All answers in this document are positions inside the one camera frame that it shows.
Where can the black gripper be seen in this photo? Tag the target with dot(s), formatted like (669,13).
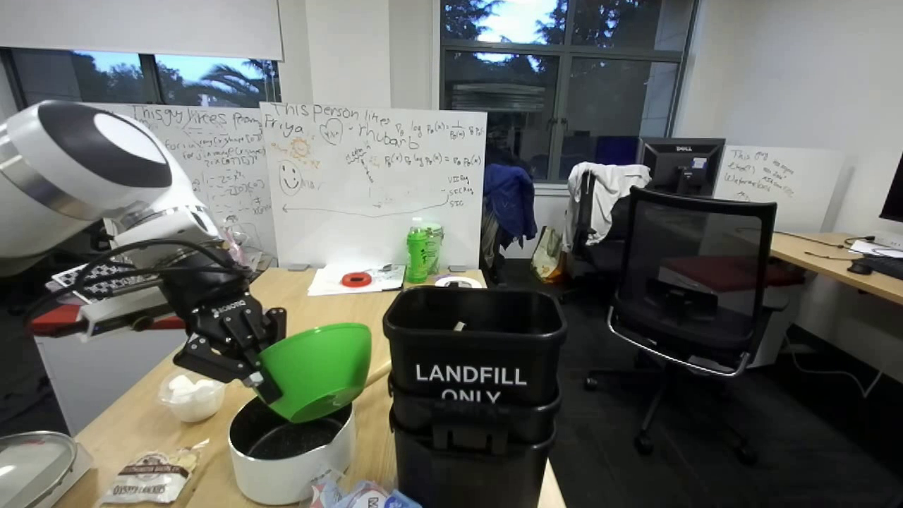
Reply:
(222,328)

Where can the green plastic bowl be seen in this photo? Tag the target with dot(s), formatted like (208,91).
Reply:
(320,372)

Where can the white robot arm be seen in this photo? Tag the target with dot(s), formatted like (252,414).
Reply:
(85,178)

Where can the small clear bowl white contents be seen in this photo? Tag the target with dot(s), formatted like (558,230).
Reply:
(193,400)

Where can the white pot with black interior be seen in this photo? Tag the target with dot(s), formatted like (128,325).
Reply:
(283,476)

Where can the white tray with red item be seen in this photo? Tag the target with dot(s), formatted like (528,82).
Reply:
(325,281)

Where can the crinkly clear plastic bag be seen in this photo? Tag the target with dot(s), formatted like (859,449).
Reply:
(246,254)

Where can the wooden stick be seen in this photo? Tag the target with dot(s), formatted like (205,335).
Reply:
(375,377)

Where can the small snack packet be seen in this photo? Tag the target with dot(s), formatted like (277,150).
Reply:
(152,479)

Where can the clear plastic wrap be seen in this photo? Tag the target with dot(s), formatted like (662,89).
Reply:
(362,496)

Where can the green wipes bottle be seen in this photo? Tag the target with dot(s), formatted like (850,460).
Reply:
(425,254)

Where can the whiteboard with smiley drawing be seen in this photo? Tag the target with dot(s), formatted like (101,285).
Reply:
(376,198)

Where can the whiteboard with dense writing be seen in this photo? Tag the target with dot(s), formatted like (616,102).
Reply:
(226,158)

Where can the black landfill bin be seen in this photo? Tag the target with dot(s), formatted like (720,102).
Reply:
(469,372)
(469,460)

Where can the white tape roll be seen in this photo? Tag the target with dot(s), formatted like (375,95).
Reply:
(458,281)

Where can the blue jacket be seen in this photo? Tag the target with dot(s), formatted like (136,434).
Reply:
(510,201)

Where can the white window blind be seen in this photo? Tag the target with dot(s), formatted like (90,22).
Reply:
(143,29)

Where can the white jacket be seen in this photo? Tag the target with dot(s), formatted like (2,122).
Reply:
(612,188)

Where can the black mesh office chair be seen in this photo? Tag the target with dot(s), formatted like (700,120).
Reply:
(695,271)

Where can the small whiteboard with writing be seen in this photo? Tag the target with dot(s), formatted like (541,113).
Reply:
(780,184)

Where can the long wooden office desk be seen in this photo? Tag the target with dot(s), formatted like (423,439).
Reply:
(837,264)

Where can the large black computer monitor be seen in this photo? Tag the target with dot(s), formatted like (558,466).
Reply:
(892,188)

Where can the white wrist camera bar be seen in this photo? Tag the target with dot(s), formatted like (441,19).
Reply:
(102,285)

